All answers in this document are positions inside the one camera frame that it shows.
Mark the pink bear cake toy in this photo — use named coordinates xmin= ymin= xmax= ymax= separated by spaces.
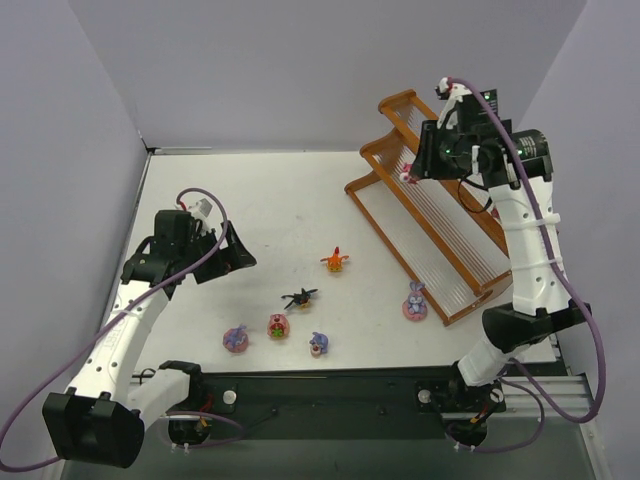
xmin=398 ymin=163 xmax=421 ymax=184

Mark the pink bear strawberry toy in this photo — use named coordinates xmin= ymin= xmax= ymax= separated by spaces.
xmin=267 ymin=313 xmax=290 ymax=340

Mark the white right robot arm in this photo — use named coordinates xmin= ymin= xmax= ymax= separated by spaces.
xmin=410 ymin=120 xmax=590 ymax=387

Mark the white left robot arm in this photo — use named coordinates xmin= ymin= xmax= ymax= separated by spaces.
xmin=42 ymin=209 xmax=257 ymax=468

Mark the wooden tiered shelf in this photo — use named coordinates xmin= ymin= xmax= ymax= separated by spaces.
xmin=344 ymin=89 xmax=512 ymax=325

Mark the black dragon toy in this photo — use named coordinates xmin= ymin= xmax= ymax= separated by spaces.
xmin=281 ymin=288 xmax=318 ymax=310

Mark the purple creature on donut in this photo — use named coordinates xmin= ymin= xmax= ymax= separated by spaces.
xmin=222 ymin=324 xmax=249 ymax=354

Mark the orange dragon toy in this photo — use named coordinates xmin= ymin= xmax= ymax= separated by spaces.
xmin=320 ymin=246 xmax=350 ymax=273

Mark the purple bunny lying toy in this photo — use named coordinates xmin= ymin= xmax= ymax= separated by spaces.
xmin=309 ymin=332 xmax=329 ymax=358

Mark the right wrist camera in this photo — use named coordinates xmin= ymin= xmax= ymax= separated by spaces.
xmin=435 ymin=77 xmax=490 ymax=131

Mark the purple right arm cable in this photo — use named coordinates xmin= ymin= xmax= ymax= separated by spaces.
xmin=447 ymin=75 xmax=606 ymax=454

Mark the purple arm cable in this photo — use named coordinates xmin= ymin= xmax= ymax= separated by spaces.
xmin=0 ymin=187 xmax=246 ymax=471
xmin=447 ymin=75 xmax=606 ymax=454

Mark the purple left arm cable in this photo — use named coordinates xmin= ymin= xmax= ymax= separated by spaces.
xmin=0 ymin=187 xmax=246 ymax=471

